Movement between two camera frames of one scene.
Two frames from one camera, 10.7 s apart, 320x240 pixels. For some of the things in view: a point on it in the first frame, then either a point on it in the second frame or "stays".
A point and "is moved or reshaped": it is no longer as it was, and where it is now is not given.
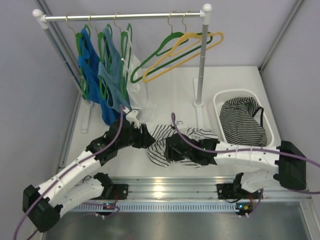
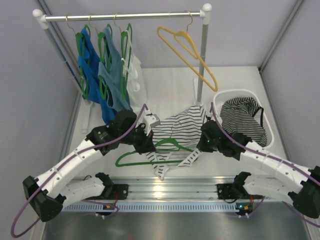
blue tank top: [89, 66] stays
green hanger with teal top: [104, 43] stays
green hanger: [177, 45] -> [157, 144]
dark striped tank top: [241, 119] stays
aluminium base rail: [205, 188] stays
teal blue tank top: [111, 74] stays
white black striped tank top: [156, 147] is moved or reshaped
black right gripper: [170, 154] -> [201, 145]
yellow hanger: [186, 41] -> [184, 41]
